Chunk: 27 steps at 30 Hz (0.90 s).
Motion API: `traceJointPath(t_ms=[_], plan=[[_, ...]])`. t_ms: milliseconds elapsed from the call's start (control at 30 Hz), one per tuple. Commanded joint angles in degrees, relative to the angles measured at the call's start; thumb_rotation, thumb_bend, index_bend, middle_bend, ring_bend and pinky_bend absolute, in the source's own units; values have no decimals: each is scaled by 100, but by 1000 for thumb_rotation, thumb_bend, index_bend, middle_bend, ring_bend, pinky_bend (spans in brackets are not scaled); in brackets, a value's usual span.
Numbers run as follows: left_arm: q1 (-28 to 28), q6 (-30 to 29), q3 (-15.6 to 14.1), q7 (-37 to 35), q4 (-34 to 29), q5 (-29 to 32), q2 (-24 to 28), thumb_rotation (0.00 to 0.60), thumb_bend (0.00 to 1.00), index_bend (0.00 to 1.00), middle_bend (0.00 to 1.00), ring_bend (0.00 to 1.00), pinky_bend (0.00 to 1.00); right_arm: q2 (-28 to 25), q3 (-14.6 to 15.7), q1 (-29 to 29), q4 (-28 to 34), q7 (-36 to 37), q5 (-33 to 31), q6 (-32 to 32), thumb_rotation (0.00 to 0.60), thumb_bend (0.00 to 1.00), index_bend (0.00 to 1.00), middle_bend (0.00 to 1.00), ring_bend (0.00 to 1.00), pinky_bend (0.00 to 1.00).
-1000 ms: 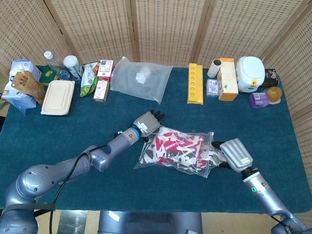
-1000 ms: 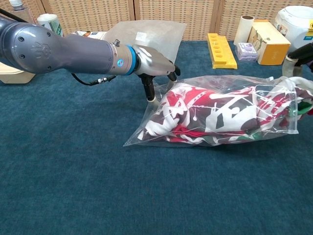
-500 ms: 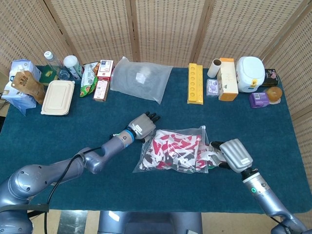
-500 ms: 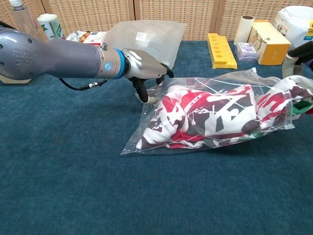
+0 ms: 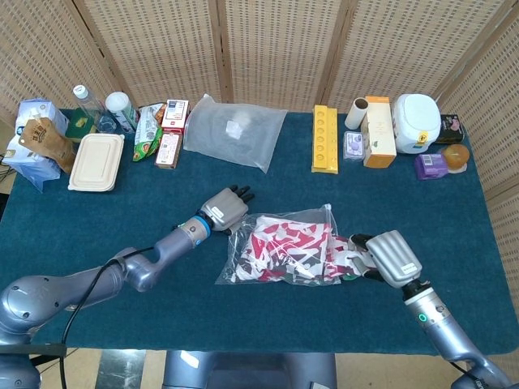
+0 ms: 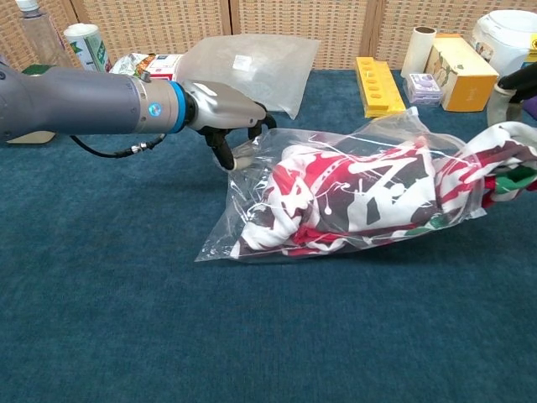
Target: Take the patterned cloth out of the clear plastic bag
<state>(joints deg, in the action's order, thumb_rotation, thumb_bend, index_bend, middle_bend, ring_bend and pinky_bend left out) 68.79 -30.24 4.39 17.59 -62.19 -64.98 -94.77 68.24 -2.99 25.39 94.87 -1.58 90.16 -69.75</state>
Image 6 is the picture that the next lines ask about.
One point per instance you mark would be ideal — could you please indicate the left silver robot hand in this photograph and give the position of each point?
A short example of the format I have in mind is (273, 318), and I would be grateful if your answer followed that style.
(226, 107)

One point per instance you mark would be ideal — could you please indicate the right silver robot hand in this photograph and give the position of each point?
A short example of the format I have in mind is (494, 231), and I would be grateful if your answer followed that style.
(518, 82)

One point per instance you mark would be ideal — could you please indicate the clear plastic zip bag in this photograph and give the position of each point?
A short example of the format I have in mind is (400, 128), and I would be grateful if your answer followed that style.
(260, 235)

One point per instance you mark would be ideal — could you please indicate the red white patterned garment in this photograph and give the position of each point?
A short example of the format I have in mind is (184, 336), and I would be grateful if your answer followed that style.
(377, 189)

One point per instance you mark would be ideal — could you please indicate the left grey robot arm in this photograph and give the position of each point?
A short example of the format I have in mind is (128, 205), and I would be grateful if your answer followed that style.
(84, 103)

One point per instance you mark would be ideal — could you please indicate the frosted plastic bag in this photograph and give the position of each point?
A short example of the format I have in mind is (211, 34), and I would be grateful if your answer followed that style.
(260, 67)

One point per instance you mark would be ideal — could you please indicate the purple box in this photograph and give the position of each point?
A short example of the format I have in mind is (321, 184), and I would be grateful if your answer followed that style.
(530, 113)

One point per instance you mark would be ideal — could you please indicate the white rice cooker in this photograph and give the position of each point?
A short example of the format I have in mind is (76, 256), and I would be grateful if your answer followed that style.
(503, 42)

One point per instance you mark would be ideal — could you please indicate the orange beige carton box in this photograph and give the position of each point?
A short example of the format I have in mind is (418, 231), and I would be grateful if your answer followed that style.
(465, 84)

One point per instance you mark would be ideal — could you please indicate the red white carton box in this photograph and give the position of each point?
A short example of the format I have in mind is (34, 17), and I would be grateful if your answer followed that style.
(163, 67)

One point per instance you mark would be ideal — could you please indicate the small purple tissue pack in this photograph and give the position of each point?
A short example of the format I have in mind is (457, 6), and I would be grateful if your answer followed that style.
(423, 88)

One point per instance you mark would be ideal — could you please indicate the white paper roll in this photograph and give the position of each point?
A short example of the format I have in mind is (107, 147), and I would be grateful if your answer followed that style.
(417, 54)

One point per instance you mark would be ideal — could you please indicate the green snack packet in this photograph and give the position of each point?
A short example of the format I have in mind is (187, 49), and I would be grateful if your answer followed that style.
(130, 65)

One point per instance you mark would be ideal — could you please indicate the woven wicker folding screen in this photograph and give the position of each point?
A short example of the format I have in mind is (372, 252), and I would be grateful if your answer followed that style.
(293, 21)

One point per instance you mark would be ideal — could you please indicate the yellow block with holes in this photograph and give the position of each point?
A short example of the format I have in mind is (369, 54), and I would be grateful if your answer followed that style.
(379, 92)

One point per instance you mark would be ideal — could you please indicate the white green canister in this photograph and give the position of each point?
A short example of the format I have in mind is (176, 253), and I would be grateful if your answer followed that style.
(90, 50)

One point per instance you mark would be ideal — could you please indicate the beige lidded lunch box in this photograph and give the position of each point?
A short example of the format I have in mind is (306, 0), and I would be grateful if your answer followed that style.
(33, 137)

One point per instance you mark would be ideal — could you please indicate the clear plastic water bottle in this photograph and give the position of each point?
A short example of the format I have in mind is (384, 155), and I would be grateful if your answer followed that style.
(40, 38)

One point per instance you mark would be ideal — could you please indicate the blue carpet table cover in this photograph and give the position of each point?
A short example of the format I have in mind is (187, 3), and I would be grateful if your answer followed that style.
(126, 294)

